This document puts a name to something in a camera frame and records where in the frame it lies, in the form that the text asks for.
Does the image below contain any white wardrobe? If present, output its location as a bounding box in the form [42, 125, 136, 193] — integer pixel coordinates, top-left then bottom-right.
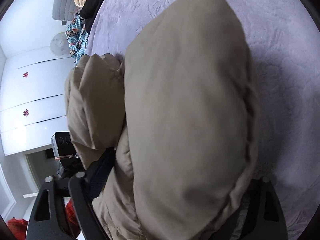
[1, 47, 74, 155]

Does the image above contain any white round fan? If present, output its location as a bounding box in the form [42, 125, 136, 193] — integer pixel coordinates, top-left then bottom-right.
[49, 33, 69, 56]

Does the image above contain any blue monkey print cloth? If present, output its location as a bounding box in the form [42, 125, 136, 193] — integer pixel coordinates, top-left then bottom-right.
[65, 13, 89, 64]

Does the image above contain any beige puffer jacket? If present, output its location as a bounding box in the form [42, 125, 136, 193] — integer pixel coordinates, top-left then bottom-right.
[65, 0, 258, 239]

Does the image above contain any black folded garment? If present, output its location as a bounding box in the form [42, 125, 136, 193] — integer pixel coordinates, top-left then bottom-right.
[80, 0, 104, 34]

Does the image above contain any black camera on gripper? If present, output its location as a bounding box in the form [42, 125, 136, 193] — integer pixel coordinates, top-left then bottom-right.
[51, 132, 84, 178]

